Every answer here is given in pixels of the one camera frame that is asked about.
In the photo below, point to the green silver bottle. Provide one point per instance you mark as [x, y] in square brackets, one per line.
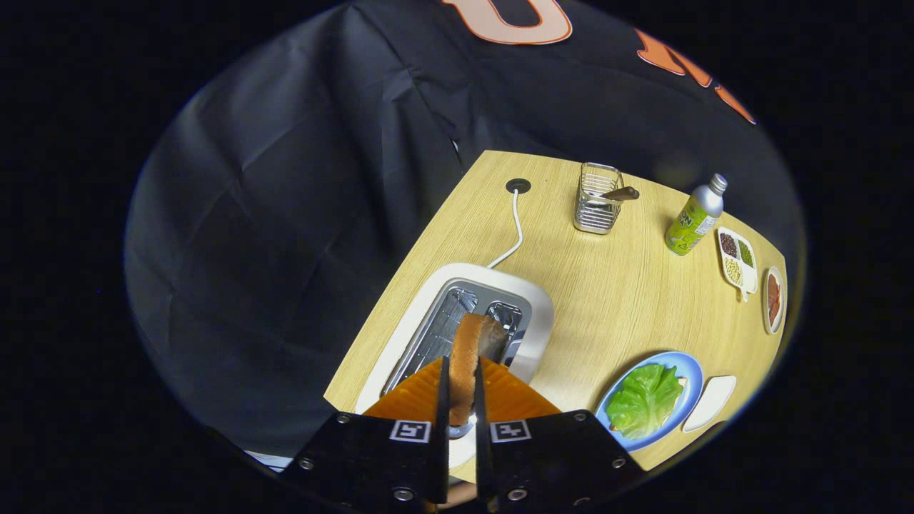
[689, 225]

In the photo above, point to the black backdrop cloth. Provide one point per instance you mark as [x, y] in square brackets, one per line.
[285, 214]

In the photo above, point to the green lettuce leaf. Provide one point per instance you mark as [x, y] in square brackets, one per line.
[643, 400]

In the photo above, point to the blue plate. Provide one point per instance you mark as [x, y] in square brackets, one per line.
[689, 368]

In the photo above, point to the pile of dark beans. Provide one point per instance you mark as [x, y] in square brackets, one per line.
[728, 245]

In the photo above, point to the pile of green beans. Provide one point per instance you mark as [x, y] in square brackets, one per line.
[745, 253]

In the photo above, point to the white square plate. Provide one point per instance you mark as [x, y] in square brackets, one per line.
[710, 403]

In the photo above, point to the white toaster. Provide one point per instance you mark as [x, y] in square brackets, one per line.
[539, 314]

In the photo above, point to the toasted bread slice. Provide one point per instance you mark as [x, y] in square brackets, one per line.
[464, 364]

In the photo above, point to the white divided dish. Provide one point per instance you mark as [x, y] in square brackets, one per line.
[748, 275]

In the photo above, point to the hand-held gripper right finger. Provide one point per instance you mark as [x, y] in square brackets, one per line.
[484, 457]

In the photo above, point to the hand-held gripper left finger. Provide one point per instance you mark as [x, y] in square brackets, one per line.
[441, 457]

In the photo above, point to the pile of yellow beans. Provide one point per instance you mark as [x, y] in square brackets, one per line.
[732, 270]

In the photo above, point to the white oval plate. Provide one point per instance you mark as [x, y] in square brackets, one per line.
[765, 314]

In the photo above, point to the brown meat piece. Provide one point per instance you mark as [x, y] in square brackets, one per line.
[775, 312]
[773, 287]

